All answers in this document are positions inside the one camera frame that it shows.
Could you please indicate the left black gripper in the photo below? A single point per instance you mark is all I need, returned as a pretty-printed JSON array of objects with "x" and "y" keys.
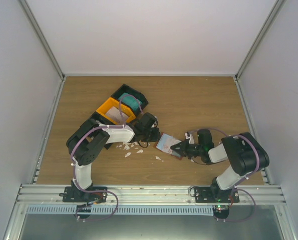
[{"x": 157, "y": 134}]

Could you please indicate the white red credit card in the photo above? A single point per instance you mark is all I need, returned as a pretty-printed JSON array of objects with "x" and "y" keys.
[{"x": 167, "y": 144}]

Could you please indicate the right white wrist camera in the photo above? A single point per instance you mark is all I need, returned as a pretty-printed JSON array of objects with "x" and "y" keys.
[{"x": 189, "y": 137}]

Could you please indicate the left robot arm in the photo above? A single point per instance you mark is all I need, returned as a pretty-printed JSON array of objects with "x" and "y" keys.
[{"x": 88, "y": 141}]

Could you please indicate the brown leather card holder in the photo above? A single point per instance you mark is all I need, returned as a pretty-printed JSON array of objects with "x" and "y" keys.
[{"x": 167, "y": 147}]

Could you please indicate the aluminium front rail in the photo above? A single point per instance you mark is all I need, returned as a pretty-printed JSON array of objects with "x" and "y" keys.
[{"x": 177, "y": 195}]

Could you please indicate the orange bin white cards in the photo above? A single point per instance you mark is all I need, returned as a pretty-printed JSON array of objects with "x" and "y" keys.
[{"x": 110, "y": 102}]

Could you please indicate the teal card stack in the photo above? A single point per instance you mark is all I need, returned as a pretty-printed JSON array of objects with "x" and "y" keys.
[{"x": 131, "y": 101}]

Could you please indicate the grey slotted cable duct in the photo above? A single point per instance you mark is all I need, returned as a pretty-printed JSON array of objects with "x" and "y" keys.
[{"x": 192, "y": 210}]

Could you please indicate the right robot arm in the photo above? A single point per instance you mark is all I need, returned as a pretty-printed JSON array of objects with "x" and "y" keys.
[{"x": 245, "y": 155}]

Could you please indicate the black bin teal cards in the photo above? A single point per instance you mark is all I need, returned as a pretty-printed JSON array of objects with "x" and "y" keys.
[{"x": 125, "y": 88}]

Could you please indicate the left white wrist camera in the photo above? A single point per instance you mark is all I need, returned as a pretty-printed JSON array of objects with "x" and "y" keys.
[{"x": 155, "y": 124}]

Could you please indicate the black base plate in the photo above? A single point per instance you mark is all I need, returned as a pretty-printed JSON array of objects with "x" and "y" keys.
[
  {"x": 209, "y": 195},
  {"x": 72, "y": 194}
]

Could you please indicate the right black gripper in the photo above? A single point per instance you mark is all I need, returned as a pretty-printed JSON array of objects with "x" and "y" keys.
[{"x": 183, "y": 151}]

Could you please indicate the white card stack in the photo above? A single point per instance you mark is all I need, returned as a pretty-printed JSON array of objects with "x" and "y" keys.
[{"x": 114, "y": 115}]

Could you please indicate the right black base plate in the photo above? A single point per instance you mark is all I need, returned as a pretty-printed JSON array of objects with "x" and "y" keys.
[{"x": 209, "y": 195}]

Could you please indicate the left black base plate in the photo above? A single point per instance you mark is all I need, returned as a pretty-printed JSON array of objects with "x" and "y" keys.
[{"x": 72, "y": 194}]

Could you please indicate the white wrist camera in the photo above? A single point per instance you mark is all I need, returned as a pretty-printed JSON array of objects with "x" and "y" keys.
[
  {"x": 189, "y": 137},
  {"x": 155, "y": 124}
]

